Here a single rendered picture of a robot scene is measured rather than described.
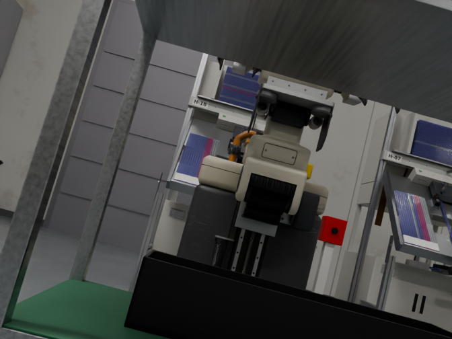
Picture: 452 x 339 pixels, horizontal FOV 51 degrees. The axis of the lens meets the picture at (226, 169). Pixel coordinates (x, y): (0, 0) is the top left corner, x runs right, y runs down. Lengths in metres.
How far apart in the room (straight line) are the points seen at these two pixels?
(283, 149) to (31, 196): 1.16
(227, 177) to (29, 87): 4.64
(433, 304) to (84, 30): 3.13
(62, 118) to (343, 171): 5.54
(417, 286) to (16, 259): 3.03
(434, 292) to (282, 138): 2.07
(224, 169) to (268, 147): 0.30
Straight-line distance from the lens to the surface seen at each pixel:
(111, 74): 6.06
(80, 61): 0.67
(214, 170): 1.91
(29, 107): 6.24
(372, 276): 3.34
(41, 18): 6.56
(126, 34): 6.21
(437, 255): 3.16
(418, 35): 0.85
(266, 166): 1.63
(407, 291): 3.44
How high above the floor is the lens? 0.54
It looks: 7 degrees up
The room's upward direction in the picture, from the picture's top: 15 degrees clockwise
